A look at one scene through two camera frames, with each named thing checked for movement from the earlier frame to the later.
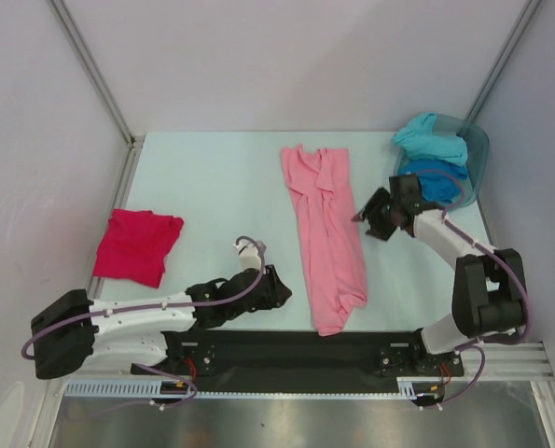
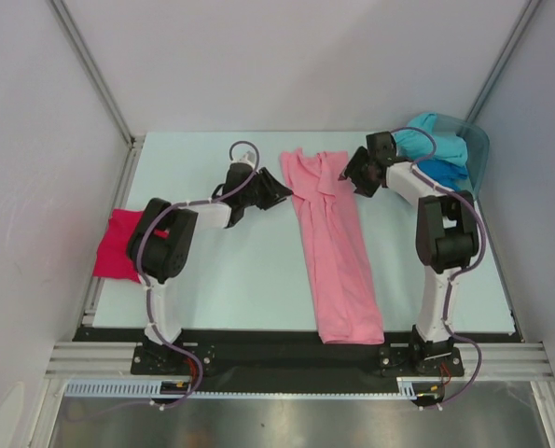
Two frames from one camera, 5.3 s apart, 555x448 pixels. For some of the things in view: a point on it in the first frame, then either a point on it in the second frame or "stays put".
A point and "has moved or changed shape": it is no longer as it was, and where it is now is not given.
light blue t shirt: [419, 141] stays put
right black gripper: [382, 213] -> [361, 167]
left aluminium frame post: [133, 141] stays put
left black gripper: [276, 292] -> [276, 193]
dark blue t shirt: [438, 180] stays put
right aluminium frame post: [531, 7] stays put
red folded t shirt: [135, 245] stays put
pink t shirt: [324, 185] has moved or changed shape
